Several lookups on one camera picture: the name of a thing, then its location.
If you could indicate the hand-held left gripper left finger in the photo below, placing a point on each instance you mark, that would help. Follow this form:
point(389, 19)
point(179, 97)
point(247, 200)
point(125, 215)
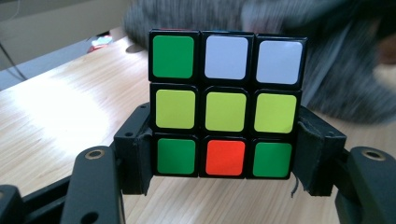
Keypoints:
point(135, 155)

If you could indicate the grey fuzzy cloth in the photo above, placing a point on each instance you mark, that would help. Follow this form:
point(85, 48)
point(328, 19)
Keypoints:
point(336, 87)

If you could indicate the red can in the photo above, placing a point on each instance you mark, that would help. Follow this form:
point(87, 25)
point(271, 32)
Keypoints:
point(100, 43)

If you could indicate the multicoloured puzzle cube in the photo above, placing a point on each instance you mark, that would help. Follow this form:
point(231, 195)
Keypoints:
point(225, 112)

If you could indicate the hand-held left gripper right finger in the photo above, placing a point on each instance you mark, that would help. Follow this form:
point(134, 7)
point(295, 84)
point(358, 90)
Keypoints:
point(320, 155)

